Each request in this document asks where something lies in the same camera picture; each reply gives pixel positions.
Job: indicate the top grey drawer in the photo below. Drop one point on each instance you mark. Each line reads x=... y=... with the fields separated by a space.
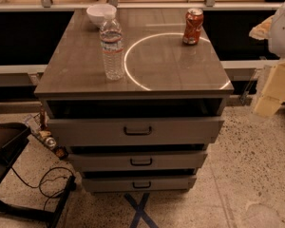
x=135 y=131

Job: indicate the blue tape cross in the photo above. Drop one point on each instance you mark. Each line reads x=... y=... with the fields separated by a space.
x=140 y=213

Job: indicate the grey three-drawer cabinet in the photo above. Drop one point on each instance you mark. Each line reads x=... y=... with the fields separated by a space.
x=163 y=79

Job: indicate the middle grey drawer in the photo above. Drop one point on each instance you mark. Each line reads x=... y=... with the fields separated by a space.
x=136 y=161

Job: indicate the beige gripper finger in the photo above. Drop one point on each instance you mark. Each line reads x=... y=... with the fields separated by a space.
x=272 y=95
x=261 y=31

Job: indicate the orange soda can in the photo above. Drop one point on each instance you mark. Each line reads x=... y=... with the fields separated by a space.
x=193 y=24

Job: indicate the bottom grey drawer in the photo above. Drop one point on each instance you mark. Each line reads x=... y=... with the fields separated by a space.
x=139 y=184

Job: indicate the grey drawer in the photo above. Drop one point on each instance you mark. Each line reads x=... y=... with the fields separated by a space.
x=136 y=161
x=135 y=131
x=139 y=184

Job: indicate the clear plastic water bottle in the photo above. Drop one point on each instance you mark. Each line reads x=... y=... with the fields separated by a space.
x=112 y=43

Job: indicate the white ceramic bowl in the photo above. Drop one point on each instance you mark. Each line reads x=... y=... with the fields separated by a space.
x=96 y=13

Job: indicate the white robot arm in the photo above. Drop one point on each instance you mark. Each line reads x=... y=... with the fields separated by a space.
x=276 y=40

